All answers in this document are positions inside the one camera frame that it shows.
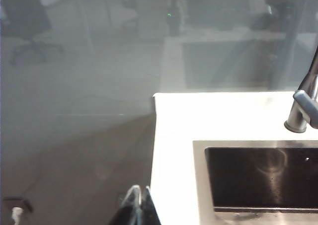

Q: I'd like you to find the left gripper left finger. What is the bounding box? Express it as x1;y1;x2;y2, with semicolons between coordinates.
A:
108;184;143;225

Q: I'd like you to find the grey faucet lever handle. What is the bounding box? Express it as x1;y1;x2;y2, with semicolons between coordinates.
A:
293;89;318;130

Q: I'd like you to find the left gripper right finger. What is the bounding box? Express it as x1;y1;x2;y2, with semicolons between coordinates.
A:
142;185;162;225

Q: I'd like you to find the black bracket with white plug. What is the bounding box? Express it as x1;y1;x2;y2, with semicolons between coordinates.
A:
2;196;33;225

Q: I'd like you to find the dark stainless steel sink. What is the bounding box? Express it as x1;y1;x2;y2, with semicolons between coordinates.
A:
193;140;318;225

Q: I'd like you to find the stainless steel faucet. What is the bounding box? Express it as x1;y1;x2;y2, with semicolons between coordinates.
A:
284;45;318;134

